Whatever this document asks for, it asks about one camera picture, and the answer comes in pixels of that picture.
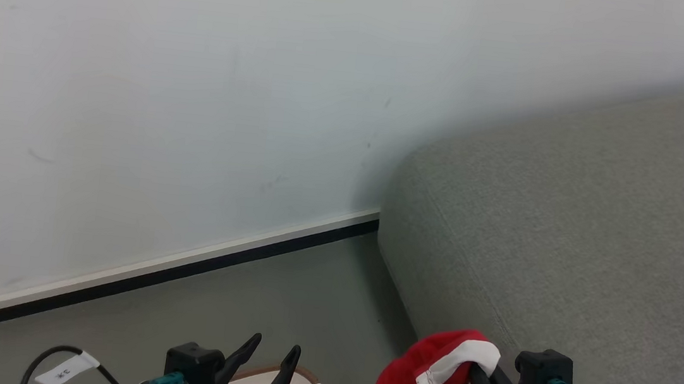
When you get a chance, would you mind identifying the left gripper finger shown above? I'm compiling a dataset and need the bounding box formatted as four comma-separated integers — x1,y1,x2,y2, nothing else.
215,330,263,384
251,340,302,384

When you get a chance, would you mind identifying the red and white garment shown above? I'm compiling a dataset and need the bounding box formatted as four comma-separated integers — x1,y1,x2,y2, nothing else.
372,321,504,384

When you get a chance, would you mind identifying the white and black baseboard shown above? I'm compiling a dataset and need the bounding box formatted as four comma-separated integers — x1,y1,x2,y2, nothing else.
0,169,381,384

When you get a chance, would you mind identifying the grey fabric sofa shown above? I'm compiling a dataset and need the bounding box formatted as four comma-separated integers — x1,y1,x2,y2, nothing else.
362,45,684,384

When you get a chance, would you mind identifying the white cable label tag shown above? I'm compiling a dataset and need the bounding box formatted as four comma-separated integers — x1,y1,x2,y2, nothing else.
35,348,101,384

